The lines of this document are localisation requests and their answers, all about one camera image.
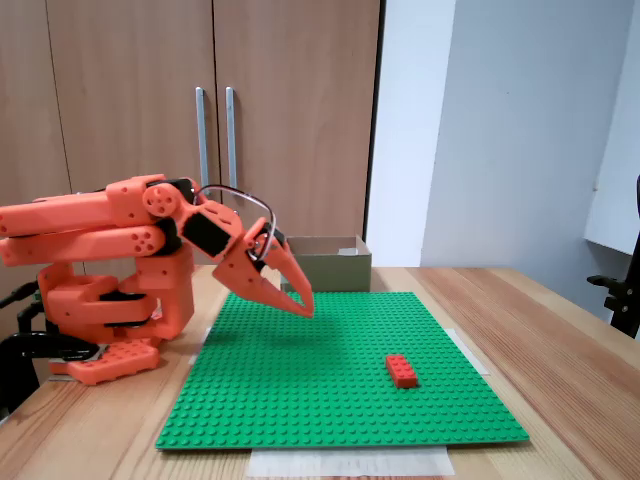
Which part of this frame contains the metal cabinet handle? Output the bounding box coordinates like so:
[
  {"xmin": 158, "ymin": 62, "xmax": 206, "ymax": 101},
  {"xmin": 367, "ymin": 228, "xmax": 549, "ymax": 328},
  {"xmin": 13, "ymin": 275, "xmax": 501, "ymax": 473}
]
[
  {"xmin": 224, "ymin": 86, "xmax": 239, "ymax": 189},
  {"xmin": 194, "ymin": 86, "xmax": 211, "ymax": 188}
]

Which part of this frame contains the white board panel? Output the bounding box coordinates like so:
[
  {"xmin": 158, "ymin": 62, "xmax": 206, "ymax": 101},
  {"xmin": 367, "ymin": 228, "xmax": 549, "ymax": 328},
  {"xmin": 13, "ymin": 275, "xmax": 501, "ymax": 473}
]
[{"xmin": 583, "ymin": 0, "xmax": 640, "ymax": 258}]

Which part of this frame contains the gripper motor cable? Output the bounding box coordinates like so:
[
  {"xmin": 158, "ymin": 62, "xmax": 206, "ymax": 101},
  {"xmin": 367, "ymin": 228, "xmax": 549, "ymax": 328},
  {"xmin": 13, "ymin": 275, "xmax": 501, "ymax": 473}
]
[{"xmin": 193, "ymin": 183, "xmax": 278, "ymax": 254}]

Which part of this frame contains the cardboard box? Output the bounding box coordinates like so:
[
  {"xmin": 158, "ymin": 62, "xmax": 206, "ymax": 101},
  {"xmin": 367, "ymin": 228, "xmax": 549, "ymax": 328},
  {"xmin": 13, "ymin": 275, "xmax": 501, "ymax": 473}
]
[{"xmin": 272, "ymin": 234, "xmax": 374, "ymax": 293}]

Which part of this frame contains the wooden cabinet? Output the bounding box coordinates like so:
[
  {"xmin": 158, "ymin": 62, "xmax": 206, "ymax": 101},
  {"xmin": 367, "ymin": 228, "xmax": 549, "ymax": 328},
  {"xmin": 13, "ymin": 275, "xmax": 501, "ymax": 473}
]
[{"xmin": 0, "ymin": 0, "xmax": 387, "ymax": 331}]

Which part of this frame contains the red lego block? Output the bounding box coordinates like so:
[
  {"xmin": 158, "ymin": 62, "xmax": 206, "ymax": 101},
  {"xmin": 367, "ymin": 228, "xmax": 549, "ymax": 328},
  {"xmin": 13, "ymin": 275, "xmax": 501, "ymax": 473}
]
[{"xmin": 384, "ymin": 354, "xmax": 420, "ymax": 390}]

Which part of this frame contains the black cable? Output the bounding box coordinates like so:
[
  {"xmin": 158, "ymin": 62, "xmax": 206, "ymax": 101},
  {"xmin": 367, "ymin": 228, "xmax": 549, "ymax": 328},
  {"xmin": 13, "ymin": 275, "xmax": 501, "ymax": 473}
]
[
  {"xmin": 16, "ymin": 301, "xmax": 49, "ymax": 335},
  {"xmin": 0, "ymin": 281, "xmax": 41, "ymax": 309}
]

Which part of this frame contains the green lego baseplate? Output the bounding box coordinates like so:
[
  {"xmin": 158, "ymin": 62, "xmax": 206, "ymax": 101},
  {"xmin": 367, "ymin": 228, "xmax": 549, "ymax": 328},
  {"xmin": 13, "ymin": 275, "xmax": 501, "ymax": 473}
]
[{"xmin": 154, "ymin": 290, "xmax": 531, "ymax": 452}]

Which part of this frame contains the translucent tape sheet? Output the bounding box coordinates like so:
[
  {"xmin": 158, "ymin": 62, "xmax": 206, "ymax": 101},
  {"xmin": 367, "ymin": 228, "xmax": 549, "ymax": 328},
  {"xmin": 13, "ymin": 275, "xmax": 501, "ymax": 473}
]
[{"xmin": 247, "ymin": 445, "xmax": 457, "ymax": 479}]

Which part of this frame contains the black table clamp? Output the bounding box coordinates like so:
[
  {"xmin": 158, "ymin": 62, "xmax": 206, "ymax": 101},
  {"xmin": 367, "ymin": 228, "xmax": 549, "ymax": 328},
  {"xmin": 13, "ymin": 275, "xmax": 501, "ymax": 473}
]
[{"xmin": 0, "ymin": 330, "xmax": 104, "ymax": 422}]

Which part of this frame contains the translucent tape strip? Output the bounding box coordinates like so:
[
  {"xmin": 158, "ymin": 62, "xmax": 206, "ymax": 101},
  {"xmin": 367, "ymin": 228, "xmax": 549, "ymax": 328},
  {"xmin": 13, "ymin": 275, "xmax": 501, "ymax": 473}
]
[
  {"xmin": 451, "ymin": 326, "xmax": 492, "ymax": 377},
  {"xmin": 187, "ymin": 325, "xmax": 214, "ymax": 367}
]

